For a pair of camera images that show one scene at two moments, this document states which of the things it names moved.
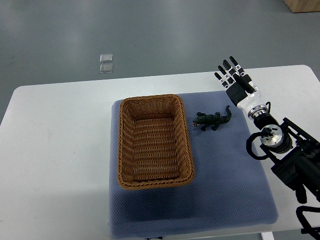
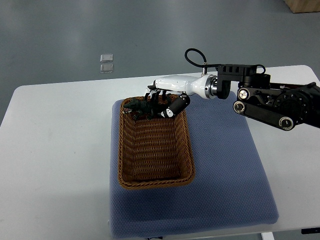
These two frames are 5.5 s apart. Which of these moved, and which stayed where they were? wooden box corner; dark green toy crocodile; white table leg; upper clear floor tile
Moved: dark green toy crocodile
Stayed: wooden box corner; upper clear floor tile; white table leg
